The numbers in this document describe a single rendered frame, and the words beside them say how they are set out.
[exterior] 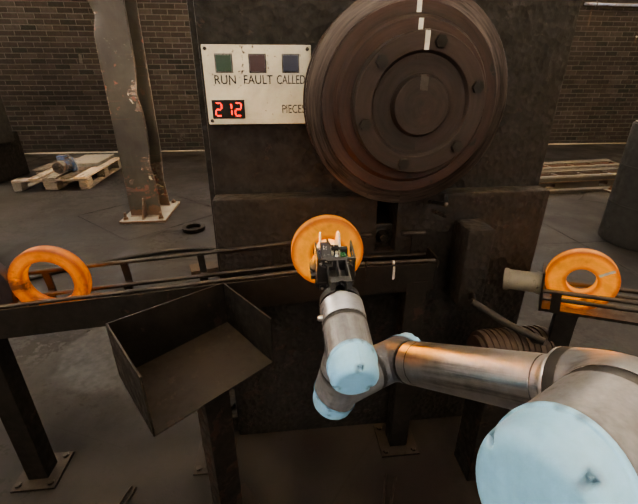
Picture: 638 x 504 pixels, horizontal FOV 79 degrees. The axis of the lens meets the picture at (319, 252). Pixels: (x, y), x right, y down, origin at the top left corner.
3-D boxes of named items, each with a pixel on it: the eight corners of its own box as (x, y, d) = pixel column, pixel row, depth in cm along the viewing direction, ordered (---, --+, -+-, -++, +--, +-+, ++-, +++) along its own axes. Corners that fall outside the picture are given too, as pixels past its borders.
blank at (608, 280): (562, 310, 104) (562, 317, 101) (534, 261, 103) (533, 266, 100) (630, 292, 95) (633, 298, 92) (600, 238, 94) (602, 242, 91)
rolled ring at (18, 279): (62, 326, 104) (68, 319, 107) (101, 280, 100) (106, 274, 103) (-7, 287, 98) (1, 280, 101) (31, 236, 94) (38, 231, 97)
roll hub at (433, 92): (348, 169, 89) (352, 30, 78) (464, 167, 92) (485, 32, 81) (352, 175, 84) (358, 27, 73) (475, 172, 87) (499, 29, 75)
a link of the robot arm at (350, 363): (323, 400, 58) (334, 366, 53) (316, 340, 66) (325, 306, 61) (373, 399, 59) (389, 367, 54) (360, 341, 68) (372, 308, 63)
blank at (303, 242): (286, 220, 83) (286, 225, 80) (357, 209, 84) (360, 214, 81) (296, 283, 89) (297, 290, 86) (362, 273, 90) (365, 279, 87)
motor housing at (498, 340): (443, 451, 133) (467, 320, 111) (503, 445, 135) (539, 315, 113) (459, 487, 121) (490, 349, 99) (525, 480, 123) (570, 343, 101)
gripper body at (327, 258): (352, 237, 74) (364, 281, 65) (349, 270, 79) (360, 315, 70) (312, 240, 73) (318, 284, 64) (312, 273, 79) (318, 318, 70)
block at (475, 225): (441, 289, 122) (452, 217, 112) (466, 288, 123) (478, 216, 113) (456, 307, 112) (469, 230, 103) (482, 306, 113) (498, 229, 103)
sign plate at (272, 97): (210, 123, 100) (201, 44, 93) (310, 122, 102) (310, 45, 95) (209, 124, 98) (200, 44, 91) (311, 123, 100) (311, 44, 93)
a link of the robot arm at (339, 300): (365, 335, 67) (318, 339, 66) (360, 315, 71) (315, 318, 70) (368, 306, 62) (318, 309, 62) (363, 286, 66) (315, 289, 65)
